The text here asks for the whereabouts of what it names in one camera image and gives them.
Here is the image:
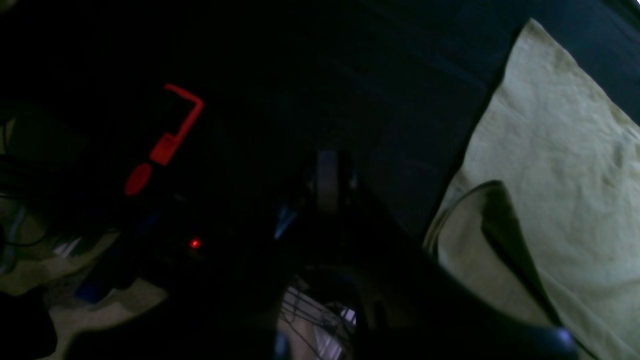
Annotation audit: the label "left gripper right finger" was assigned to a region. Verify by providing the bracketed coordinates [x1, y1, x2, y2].
[346, 185, 579, 360]

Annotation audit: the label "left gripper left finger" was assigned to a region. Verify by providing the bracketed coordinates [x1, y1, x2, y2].
[65, 190, 314, 360]

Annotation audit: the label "sage green T-shirt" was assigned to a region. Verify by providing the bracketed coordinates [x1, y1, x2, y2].
[423, 19, 640, 360]

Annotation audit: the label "orange clamp at right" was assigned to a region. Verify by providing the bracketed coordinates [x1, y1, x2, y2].
[123, 83, 205, 197]

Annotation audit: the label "black table cloth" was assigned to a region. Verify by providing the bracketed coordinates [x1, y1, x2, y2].
[1, 0, 639, 236]

